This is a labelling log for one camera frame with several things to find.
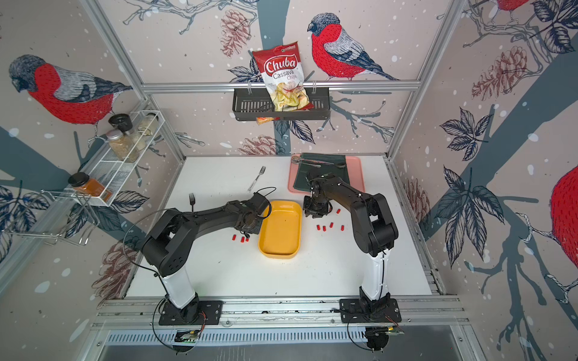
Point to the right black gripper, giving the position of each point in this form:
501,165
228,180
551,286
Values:
313,213

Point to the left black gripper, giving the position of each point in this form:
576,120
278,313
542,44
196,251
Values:
257,231

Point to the yellow plastic storage box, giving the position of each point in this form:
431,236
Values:
281,231

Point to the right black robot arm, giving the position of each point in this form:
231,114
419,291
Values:
373,226

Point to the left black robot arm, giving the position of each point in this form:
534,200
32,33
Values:
170,241

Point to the dark green cloth napkin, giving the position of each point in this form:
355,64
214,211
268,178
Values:
301,183

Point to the iridescent metal spoon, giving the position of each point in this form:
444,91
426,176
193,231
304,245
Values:
325,163

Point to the silver metal spoon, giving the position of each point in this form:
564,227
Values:
300,161

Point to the silver fork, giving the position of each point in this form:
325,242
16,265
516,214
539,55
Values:
261,172

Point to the black fork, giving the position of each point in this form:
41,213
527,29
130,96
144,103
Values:
192,201

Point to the small snack packet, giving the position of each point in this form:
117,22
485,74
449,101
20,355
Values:
262,120

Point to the clear spice jar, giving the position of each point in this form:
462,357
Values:
148,126

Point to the red cassava chips bag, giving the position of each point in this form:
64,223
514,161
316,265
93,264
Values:
282,73

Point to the silver lid spice jar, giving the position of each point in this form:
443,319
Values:
122,146

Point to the black lid spice jar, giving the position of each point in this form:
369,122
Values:
123,123

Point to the orange spice jar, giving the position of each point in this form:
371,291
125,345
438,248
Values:
85,184

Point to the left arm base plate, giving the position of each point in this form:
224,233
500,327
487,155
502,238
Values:
200,313

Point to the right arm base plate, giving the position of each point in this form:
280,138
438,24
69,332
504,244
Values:
359,311

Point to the black wall basket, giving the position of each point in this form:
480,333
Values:
250,105

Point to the white wire spice rack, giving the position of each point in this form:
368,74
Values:
114,173

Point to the chrome wire holder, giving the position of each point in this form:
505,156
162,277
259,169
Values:
50,217

